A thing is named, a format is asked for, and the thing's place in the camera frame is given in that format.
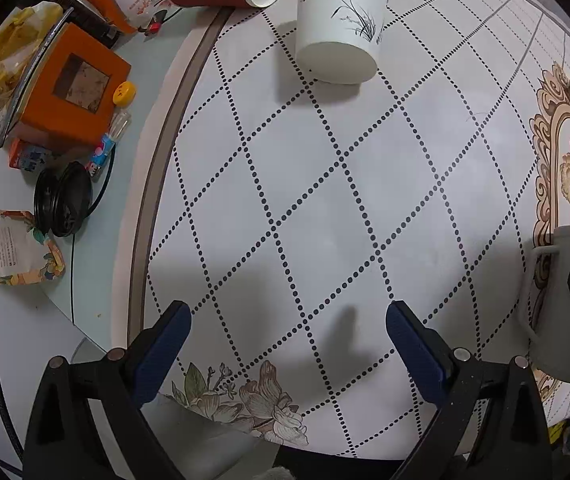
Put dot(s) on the printed snack packet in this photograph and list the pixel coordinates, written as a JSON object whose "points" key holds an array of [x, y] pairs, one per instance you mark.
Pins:
{"points": [[27, 256]]}

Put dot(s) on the patterned white table mat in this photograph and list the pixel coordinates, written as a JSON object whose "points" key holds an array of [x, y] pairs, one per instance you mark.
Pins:
{"points": [[292, 212]]}

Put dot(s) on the white printed paper cup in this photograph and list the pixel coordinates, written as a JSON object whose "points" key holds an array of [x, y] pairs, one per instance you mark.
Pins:
{"points": [[338, 41]]}

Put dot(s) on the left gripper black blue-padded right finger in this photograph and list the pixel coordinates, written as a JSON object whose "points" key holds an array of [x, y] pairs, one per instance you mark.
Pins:
{"points": [[489, 421]]}

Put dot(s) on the yellow plastic bag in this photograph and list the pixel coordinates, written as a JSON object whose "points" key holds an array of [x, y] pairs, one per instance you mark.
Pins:
{"points": [[20, 36]]}

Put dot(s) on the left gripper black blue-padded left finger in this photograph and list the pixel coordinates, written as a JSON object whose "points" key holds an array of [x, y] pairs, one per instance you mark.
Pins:
{"points": [[62, 441]]}

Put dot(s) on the grey ceramic mug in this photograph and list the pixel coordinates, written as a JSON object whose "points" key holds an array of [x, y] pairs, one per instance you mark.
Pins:
{"points": [[549, 336]]}

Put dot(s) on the black headphones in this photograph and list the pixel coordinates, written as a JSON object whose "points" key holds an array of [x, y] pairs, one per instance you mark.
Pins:
{"points": [[63, 199]]}

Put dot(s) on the yellow bottle cap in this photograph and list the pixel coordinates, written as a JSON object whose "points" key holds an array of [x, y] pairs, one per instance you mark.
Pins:
{"points": [[124, 94]]}

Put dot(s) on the orange gift box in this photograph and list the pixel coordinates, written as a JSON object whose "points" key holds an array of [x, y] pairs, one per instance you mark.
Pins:
{"points": [[68, 103]]}

